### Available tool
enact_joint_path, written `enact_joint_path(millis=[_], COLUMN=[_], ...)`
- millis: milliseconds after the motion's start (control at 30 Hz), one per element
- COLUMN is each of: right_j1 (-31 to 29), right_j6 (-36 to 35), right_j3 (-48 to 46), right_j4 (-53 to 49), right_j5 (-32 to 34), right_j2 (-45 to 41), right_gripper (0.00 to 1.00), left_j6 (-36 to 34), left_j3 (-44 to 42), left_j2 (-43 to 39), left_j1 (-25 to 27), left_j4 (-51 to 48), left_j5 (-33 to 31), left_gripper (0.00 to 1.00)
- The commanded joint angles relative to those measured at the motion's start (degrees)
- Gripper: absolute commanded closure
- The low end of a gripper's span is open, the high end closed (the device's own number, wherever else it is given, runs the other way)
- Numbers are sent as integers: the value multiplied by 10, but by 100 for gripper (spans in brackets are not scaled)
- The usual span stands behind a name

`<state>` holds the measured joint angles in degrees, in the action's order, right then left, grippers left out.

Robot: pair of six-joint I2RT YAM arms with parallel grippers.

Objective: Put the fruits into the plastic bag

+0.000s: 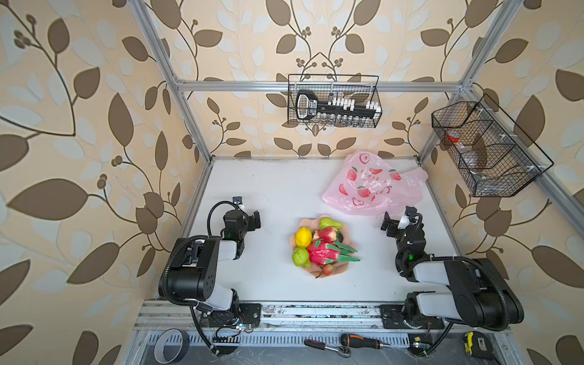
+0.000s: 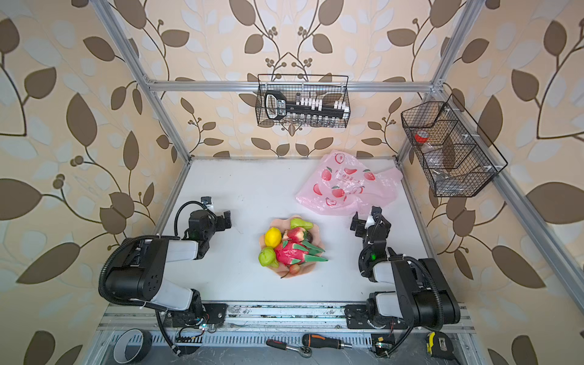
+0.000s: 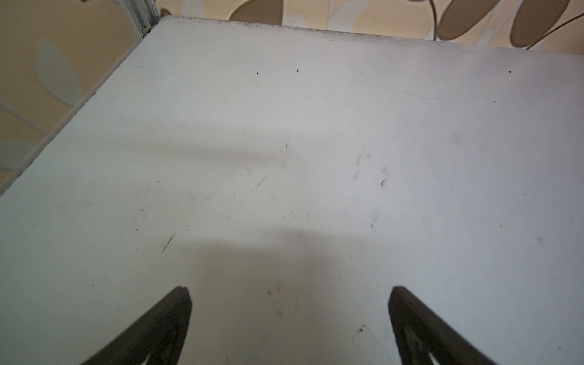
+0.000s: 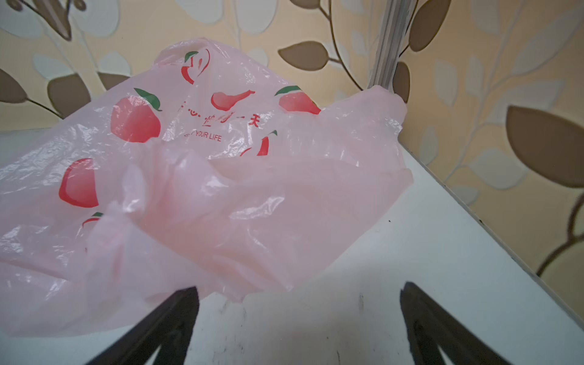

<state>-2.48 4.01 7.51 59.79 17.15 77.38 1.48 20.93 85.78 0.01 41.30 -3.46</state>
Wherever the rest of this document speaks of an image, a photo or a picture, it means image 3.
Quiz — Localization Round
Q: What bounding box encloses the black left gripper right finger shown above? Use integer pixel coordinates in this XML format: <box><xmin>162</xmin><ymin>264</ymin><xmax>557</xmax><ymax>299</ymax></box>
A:
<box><xmin>388</xmin><ymin>286</ymin><xmax>494</xmax><ymax>364</ymax></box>

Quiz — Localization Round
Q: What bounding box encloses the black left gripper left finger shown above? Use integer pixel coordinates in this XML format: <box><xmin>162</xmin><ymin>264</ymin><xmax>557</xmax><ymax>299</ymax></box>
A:
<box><xmin>85</xmin><ymin>286</ymin><xmax>193</xmax><ymax>364</ymax></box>

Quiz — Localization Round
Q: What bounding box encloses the aluminium frame post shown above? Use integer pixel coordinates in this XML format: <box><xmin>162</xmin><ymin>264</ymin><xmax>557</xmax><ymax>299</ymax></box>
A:
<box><xmin>118</xmin><ymin>0</ymin><xmax>161</xmax><ymax>39</ymax></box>

